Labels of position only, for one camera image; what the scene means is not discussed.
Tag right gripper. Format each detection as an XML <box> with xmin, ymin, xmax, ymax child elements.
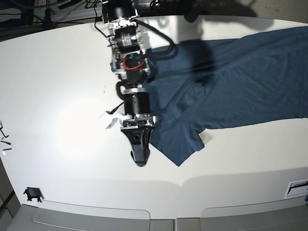
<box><xmin>119</xmin><ymin>88</ymin><xmax>158</xmax><ymax>167</ymax></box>

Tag blue T-shirt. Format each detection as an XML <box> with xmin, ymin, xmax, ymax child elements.
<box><xmin>144</xmin><ymin>26</ymin><xmax>308</xmax><ymax>166</ymax></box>

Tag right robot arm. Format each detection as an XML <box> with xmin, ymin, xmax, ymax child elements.
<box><xmin>100</xmin><ymin>0</ymin><xmax>175</xmax><ymax>167</ymax></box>

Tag black table clamp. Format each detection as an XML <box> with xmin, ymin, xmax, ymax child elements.
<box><xmin>23</xmin><ymin>187</ymin><xmax>44</xmax><ymax>203</ymax></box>

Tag allen keys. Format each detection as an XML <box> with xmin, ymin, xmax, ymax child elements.
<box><xmin>0</xmin><ymin>122</ymin><xmax>13</xmax><ymax>156</ymax></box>

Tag white label plate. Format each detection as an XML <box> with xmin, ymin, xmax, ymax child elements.
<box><xmin>284</xmin><ymin>179</ymin><xmax>308</xmax><ymax>199</ymax></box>

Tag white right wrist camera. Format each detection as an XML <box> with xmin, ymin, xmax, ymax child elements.
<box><xmin>98</xmin><ymin>111</ymin><xmax>125</xmax><ymax>129</ymax></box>

